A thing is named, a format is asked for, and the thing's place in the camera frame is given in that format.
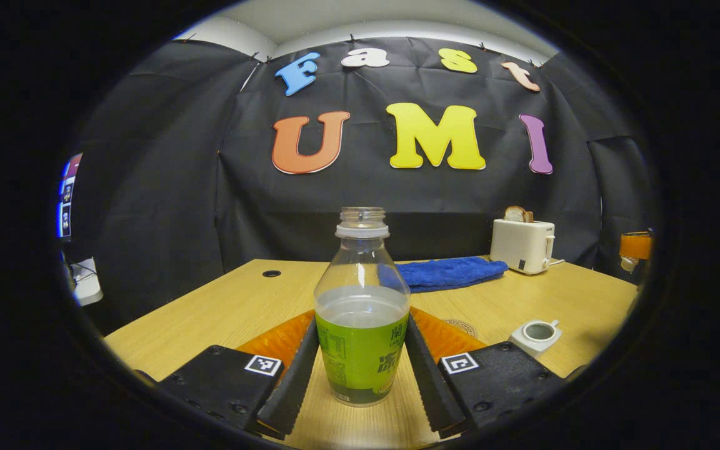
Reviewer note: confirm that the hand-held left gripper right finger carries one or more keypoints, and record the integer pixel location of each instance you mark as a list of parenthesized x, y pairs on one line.
[(432, 387)]

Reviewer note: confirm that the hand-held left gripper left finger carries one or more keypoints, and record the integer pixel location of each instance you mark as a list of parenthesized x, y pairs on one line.
[(294, 387)]

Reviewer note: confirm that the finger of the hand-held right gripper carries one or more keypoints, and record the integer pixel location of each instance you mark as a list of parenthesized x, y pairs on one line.
[(635, 245)]

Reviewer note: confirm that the white teacup lid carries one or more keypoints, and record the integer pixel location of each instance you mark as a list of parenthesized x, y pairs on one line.
[(629, 264)]

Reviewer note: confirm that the round brown coaster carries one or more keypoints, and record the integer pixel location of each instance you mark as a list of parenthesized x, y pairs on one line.
[(463, 326)]

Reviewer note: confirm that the green label water bottle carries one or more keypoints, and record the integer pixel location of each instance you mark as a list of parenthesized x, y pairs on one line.
[(360, 350)]

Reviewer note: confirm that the white floral teacup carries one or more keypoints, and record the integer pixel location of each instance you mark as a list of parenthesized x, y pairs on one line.
[(532, 340)]

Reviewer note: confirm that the blue towel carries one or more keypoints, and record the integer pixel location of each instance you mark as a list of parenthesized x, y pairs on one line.
[(447, 273)]

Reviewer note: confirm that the white toaster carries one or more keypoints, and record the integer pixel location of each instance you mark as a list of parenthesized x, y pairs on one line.
[(519, 247)]

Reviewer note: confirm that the bread slice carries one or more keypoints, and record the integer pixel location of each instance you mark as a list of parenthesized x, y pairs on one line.
[(517, 214)]

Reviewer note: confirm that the white side table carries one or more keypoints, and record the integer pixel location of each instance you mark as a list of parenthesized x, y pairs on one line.
[(87, 284)]

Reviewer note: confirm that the computer monitor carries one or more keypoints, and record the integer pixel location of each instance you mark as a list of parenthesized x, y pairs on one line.
[(67, 200)]

